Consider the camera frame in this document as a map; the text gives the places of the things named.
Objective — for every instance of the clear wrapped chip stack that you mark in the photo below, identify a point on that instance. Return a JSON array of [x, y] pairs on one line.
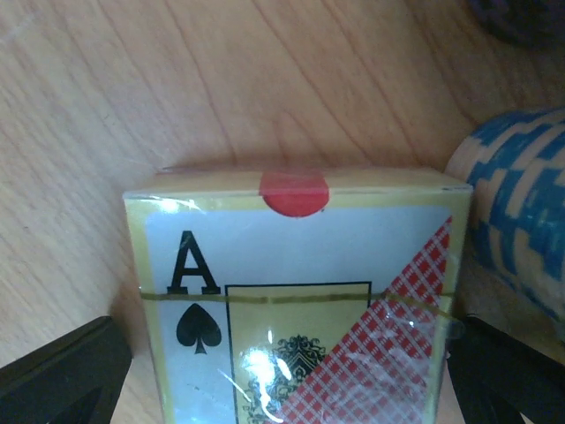
[[515, 165]]

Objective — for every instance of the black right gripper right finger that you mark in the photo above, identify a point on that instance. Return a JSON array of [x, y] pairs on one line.
[[498, 379]]

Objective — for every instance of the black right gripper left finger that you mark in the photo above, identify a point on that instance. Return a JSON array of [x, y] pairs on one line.
[[76, 378]]

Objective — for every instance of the red playing card deck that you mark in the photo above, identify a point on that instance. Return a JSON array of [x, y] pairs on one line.
[[320, 296]]

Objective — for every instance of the purple poker chip stack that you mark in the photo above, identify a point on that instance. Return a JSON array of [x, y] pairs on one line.
[[521, 22]]

